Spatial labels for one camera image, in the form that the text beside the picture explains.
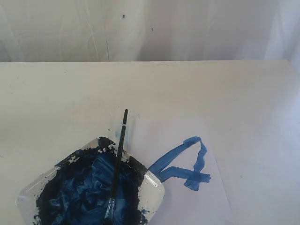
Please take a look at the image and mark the black paintbrush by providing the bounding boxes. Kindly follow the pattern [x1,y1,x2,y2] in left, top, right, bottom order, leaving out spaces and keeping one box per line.
[103,109,128,225]

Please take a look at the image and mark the white paper sheet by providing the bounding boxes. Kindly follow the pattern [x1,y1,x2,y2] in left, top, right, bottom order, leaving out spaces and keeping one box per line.
[127,116,233,225]

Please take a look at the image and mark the white square paint plate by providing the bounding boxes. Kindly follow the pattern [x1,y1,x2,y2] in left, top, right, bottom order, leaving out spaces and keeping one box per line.
[16,137,165,225]

